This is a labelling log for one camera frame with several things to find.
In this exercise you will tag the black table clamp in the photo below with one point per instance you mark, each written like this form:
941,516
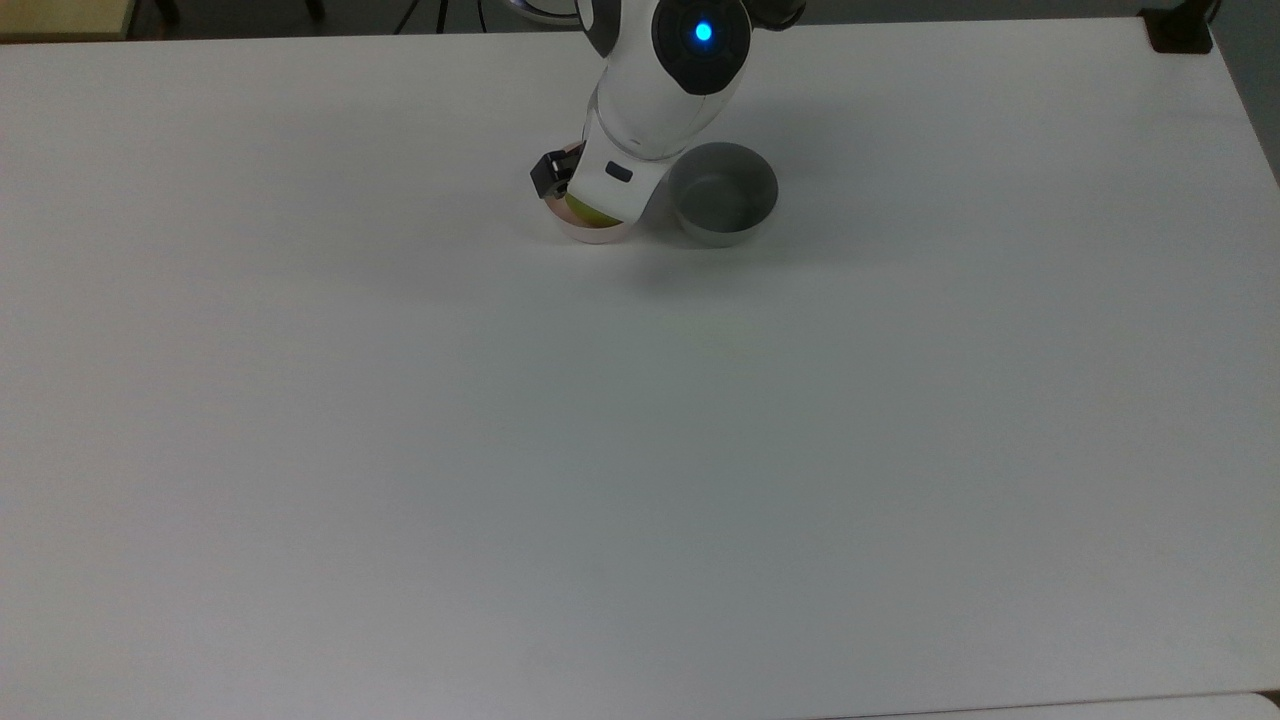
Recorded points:
1180,30

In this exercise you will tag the green yellow pear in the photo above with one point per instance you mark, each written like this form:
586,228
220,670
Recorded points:
586,210

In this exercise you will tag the grey plastic bowl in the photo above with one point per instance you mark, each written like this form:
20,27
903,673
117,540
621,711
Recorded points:
722,195

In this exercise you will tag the black stand leg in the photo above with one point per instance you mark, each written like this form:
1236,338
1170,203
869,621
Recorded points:
168,10

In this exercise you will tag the pink plastic bowl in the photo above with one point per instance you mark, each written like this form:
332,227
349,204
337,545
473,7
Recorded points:
598,232

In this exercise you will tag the light wooden furniture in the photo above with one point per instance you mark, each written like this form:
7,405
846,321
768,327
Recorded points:
62,16

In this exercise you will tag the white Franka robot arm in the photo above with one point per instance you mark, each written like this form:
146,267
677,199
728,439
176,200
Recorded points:
660,90

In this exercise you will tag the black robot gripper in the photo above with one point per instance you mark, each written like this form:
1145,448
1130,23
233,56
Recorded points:
552,172

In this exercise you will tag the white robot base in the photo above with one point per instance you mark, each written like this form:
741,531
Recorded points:
545,10

